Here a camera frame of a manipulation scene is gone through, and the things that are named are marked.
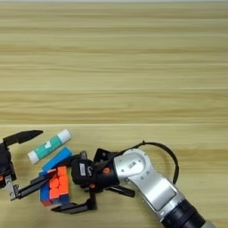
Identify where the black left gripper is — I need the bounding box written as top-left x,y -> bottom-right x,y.
0,129 -> 56,201

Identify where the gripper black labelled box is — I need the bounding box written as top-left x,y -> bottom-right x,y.
0,142 -> 14,176
70,158 -> 96,189

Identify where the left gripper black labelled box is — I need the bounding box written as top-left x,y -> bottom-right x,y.
0,142 -> 14,176

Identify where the green white glue stick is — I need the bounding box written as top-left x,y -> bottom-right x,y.
27,128 -> 72,165

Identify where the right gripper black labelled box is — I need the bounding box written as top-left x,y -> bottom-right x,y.
70,158 -> 96,189

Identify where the blue rectangular eraser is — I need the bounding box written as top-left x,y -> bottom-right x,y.
41,146 -> 73,174

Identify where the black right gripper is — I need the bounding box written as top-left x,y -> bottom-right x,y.
50,147 -> 120,216

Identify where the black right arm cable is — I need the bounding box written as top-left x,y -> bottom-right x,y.
118,140 -> 180,185

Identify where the orange blue puzzle cube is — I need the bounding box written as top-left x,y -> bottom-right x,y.
38,166 -> 72,208

